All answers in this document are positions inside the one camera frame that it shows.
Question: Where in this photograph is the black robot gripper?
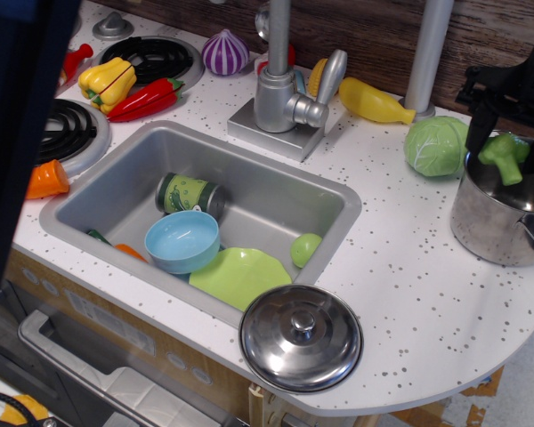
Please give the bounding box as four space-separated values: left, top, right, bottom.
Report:
457 46 534 174

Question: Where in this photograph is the green toy broccoli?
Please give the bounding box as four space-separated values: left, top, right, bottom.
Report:
478 133 530 186

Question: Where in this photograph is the stainless steel pot lid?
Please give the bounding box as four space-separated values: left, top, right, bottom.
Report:
239 284 364 394

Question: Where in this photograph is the green toy cabbage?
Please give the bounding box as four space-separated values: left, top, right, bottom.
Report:
403 116 468 177

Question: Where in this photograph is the grey metal pole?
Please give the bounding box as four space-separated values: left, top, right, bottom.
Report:
403 0 454 122

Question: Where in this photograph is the yellow toy squash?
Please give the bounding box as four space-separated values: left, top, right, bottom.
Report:
338 77 416 125

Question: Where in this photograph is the yellow toy corn cob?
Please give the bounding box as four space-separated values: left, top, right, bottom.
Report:
307 58 328 97

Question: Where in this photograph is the green toy ball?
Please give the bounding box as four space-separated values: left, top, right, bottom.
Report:
290 233 322 268

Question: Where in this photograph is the red toy item behind faucet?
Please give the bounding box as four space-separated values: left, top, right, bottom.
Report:
254 44 295 76

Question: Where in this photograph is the silver toy faucet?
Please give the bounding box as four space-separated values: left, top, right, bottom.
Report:
227 1 348 161

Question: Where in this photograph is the purple striped toy onion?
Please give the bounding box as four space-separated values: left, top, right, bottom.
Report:
201 28 250 76

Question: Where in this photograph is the light green plastic plate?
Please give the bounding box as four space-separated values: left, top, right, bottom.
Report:
189 247 292 311

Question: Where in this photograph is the grey toy sink basin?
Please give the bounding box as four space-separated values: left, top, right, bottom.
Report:
39 121 361 326

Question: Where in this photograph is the green label toy can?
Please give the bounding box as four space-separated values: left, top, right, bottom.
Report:
155 173 226 220

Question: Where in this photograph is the light blue plastic bowl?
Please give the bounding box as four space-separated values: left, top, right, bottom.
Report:
144 210 220 274

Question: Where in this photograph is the red toy chili pepper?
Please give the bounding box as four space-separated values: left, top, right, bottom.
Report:
107 78 185 123

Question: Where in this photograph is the back right black burner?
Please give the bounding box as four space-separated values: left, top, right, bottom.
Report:
93 36 205 89

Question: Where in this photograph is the black burner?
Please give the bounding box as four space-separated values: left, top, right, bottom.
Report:
93 36 205 89
35 99 111 178

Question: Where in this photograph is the orange toy carrot in sink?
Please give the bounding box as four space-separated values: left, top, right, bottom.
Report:
114 244 147 262

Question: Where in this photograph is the yellow toy bell pepper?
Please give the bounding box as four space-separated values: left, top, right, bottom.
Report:
77 57 137 115

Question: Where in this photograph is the grey stove knob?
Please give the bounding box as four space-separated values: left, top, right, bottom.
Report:
93 12 134 41

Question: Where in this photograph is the dark green toy in sink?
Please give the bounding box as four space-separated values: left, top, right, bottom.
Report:
86 229 110 245

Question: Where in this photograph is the front left black burner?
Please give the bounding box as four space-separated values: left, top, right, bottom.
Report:
35 99 111 178

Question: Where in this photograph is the red toy ketchup bottle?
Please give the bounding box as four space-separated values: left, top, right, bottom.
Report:
58 44 93 87

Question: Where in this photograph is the orange toy carrot piece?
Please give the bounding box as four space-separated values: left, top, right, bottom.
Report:
25 159 70 199

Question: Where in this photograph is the yellow object bottom left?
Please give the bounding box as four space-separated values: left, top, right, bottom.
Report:
0 394 50 426

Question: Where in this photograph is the silver oven door handle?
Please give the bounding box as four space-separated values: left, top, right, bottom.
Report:
18 310 240 426

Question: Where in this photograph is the black cable bottom left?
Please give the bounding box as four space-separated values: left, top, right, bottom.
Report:
0 390 41 427

